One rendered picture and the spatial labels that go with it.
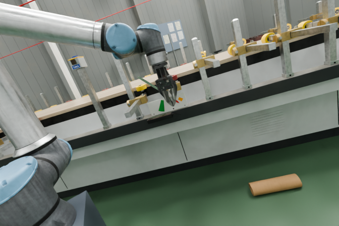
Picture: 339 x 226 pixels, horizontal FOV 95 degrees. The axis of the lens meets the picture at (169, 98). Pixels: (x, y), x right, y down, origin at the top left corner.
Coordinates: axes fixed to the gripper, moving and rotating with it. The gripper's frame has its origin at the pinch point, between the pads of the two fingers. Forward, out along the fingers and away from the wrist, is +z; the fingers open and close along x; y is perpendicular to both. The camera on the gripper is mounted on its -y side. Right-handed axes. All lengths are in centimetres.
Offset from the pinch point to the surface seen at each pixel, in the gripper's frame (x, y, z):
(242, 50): 46, -26, -13
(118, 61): -28.3, -25.5, -29.4
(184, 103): 4.0, -26.5, 8.9
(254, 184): 34, -17, 74
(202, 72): 20.5, -26.7, -7.3
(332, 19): 95, -26, -14
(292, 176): 58, -17, 74
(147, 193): -51, -36, 81
